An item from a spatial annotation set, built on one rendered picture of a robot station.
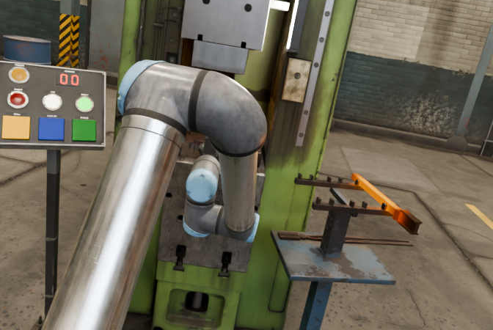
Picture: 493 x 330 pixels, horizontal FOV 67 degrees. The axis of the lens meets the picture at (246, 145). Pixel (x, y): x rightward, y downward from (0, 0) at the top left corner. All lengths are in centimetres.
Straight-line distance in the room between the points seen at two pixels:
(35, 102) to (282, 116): 92
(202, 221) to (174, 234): 43
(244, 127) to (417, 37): 709
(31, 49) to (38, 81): 442
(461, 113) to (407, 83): 116
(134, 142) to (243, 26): 86
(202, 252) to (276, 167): 48
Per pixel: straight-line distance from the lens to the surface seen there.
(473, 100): 812
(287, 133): 160
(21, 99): 142
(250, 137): 67
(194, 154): 148
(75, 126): 139
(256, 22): 140
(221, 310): 182
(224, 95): 64
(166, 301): 177
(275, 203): 171
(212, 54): 141
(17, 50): 589
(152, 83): 67
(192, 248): 159
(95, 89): 144
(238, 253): 159
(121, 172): 62
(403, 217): 131
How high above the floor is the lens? 141
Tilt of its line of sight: 16 degrees down
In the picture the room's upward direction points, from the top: 10 degrees clockwise
